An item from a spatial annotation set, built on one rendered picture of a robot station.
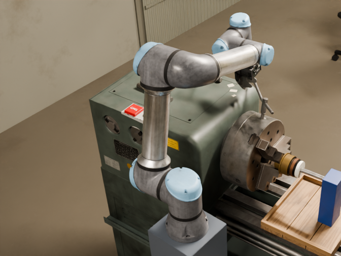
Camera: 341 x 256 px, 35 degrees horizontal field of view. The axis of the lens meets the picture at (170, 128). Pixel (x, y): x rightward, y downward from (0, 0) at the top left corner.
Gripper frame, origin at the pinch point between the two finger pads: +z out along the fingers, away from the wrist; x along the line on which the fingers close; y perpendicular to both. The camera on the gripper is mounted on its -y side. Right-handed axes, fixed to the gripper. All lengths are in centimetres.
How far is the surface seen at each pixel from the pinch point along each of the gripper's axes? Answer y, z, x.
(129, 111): -32.5, -4.1, -36.4
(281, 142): 20.0, 18.8, -6.6
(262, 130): 17.8, 3.5, -15.8
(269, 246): 30, 48, -37
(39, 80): -235, 113, 40
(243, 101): 0.9, 5.8, -3.1
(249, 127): 12.5, 3.4, -16.6
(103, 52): -229, 132, 108
